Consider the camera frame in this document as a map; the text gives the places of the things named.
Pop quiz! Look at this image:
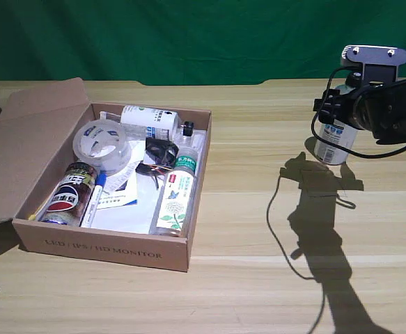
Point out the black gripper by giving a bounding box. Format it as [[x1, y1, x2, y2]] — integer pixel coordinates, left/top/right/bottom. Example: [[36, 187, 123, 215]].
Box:
[[313, 78, 406, 145]]

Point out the white bottle with black cap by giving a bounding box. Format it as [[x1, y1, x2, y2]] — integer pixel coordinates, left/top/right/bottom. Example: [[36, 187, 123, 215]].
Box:
[[313, 74, 361, 165], [120, 104, 196, 140]]

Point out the clear bottle with green cap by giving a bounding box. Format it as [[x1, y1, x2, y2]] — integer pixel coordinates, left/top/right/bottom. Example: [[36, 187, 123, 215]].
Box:
[[149, 146, 199, 237]]

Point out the brown cardboard box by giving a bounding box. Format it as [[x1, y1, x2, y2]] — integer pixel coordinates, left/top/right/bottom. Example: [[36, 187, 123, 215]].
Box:
[[0, 77, 213, 273]]

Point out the green backdrop cloth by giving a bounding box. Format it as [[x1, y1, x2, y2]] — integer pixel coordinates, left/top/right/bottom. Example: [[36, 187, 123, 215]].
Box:
[[0, 0, 406, 86]]

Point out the clear tape roll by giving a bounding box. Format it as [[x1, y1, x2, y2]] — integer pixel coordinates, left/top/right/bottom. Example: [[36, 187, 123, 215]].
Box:
[[72, 120, 131, 176]]

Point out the white printed receipt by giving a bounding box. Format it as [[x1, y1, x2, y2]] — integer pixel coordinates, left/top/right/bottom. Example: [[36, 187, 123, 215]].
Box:
[[104, 161, 138, 193]]

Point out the white paper sheet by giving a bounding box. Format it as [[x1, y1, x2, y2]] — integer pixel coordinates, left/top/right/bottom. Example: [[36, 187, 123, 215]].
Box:
[[90, 138, 175, 234]]

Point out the white leaflet with blue corner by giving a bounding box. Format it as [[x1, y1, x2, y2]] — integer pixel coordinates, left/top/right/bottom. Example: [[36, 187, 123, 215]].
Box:
[[96, 170, 139, 209]]

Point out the blue capped marker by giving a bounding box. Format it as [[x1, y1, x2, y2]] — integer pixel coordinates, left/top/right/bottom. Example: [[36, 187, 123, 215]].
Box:
[[80, 173, 109, 229]]

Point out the black camera cable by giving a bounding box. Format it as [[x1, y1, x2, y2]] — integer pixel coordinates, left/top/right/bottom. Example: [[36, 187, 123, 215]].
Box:
[[311, 66, 406, 159]]

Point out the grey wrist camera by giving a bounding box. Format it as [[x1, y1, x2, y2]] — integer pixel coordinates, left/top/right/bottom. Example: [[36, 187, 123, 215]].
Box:
[[340, 45, 406, 86]]

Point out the small black fan with wires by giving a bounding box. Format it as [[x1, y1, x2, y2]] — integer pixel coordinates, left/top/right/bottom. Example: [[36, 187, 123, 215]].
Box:
[[135, 137, 180, 191]]

